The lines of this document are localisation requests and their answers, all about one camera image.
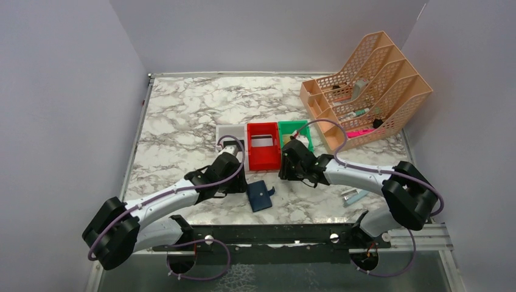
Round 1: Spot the red plastic bin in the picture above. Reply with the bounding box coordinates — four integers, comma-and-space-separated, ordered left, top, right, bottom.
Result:
247, 122, 281, 171

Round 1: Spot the navy blue card holder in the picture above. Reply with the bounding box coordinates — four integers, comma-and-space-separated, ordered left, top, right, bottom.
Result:
246, 180, 276, 212

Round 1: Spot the green plastic bin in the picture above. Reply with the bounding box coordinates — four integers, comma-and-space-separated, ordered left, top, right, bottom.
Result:
277, 120, 314, 152

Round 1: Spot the pink highlighter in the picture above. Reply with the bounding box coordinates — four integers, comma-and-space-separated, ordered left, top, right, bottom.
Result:
346, 128, 375, 139

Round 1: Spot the peach desk organizer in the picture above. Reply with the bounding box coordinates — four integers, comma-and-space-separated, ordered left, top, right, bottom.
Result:
300, 31, 433, 153

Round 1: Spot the green capped marker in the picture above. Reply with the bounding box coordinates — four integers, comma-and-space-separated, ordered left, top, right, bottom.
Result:
339, 108, 369, 121

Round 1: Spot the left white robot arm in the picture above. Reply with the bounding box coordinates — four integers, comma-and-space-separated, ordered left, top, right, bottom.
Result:
82, 152, 245, 270

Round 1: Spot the black front rail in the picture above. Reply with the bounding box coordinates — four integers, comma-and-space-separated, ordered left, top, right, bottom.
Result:
152, 223, 391, 265

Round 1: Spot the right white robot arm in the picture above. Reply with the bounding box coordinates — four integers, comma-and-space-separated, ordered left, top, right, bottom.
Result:
279, 139, 439, 240

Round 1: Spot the grey eraser block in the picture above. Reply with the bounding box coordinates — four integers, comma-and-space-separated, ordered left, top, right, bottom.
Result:
351, 78, 369, 100

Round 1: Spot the white plastic bin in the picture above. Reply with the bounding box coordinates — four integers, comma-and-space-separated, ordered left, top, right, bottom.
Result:
215, 123, 249, 172

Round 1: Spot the black binder clip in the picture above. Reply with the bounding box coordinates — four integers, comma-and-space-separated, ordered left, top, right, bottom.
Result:
372, 119, 384, 129

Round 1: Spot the white grey card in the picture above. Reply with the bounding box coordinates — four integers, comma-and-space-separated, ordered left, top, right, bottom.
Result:
251, 136, 274, 148

